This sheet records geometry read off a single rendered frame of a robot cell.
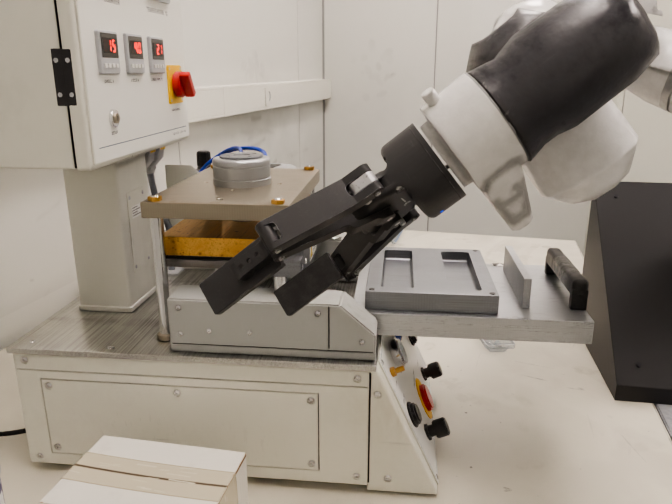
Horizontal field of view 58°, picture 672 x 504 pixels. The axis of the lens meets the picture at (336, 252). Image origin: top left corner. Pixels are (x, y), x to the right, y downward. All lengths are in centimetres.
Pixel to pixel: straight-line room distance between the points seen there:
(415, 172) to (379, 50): 287
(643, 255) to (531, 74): 76
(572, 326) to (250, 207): 41
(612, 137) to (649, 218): 67
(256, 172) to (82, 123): 22
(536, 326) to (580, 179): 25
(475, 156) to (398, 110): 286
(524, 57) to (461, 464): 57
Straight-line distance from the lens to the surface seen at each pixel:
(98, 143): 75
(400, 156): 49
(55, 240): 144
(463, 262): 94
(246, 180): 81
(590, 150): 58
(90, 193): 88
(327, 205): 45
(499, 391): 106
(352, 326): 71
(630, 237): 122
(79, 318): 91
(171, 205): 74
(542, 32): 50
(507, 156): 49
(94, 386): 83
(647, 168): 298
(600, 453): 96
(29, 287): 139
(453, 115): 48
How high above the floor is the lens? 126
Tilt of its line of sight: 17 degrees down
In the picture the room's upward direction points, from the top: straight up
